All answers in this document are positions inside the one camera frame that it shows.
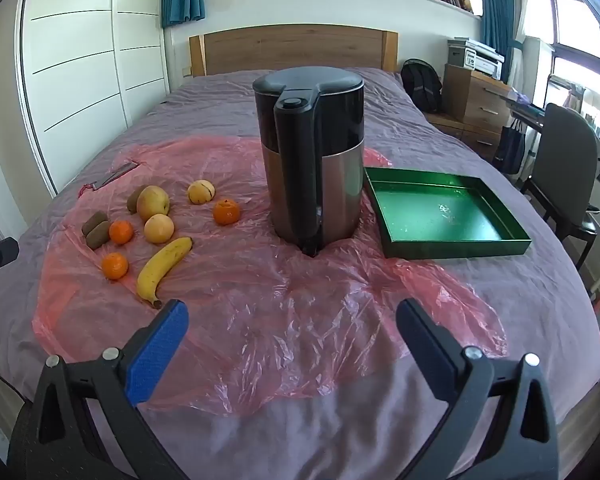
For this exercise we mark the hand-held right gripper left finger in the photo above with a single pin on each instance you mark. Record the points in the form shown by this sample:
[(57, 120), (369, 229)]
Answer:
[(157, 355)]

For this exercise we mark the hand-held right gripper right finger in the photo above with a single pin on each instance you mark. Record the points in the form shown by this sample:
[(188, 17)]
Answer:
[(425, 350)]

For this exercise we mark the yellow banana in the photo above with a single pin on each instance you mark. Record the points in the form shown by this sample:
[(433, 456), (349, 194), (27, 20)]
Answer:
[(162, 267)]

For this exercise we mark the orange mandarin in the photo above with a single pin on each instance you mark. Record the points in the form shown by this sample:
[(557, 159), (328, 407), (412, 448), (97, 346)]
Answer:
[(226, 211), (121, 232), (115, 266)]

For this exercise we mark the brown kiwi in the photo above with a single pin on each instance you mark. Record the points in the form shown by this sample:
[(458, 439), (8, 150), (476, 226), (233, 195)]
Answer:
[(99, 237), (133, 201), (94, 222)]

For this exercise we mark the round pale peach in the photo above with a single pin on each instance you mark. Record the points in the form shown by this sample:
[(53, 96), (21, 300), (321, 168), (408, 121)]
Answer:
[(159, 228)]

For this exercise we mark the green tray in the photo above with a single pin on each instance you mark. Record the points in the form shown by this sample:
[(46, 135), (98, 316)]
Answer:
[(440, 210)]

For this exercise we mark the large yellow-red apple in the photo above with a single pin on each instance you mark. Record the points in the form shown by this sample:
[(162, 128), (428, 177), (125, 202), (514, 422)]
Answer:
[(152, 202)]

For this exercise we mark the small cracked yellow fruit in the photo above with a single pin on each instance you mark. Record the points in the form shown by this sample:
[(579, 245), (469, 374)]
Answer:
[(201, 192)]

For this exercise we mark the pink plastic sheet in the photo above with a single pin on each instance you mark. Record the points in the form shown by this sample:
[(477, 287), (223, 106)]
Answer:
[(280, 320)]

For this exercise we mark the white wardrobe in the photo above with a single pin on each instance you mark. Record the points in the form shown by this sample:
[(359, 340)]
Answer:
[(80, 60)]

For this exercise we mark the dark blue tote bag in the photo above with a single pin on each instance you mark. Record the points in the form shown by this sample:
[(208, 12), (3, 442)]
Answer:
[(510, 150)]

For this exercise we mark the low wooden nightstand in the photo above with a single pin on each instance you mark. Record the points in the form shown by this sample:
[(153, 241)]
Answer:
[(460, 132)]

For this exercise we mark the black and steel electric kettle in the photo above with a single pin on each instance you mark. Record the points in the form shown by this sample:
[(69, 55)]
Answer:
[(310, 160)]

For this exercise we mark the grey chair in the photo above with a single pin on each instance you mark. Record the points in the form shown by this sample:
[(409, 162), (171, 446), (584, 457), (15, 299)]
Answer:
[(565, 160)]

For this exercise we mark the wooden drawer chest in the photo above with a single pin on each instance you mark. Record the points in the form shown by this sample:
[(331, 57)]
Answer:
[(472, 100)]

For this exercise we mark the grey desk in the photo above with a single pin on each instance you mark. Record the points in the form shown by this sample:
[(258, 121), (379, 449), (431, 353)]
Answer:
[(535, 110)]

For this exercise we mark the black backpack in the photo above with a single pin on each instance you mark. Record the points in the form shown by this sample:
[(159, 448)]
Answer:
[(421, 85)]

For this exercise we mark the white printer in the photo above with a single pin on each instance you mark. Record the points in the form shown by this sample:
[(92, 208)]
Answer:
[(475, 57)]

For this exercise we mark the wooden headboard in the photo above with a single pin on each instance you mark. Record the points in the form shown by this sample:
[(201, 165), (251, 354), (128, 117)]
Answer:
[(290, 50)]

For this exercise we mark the window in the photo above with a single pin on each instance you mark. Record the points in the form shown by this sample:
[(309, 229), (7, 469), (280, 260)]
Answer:
[(575, 25)]

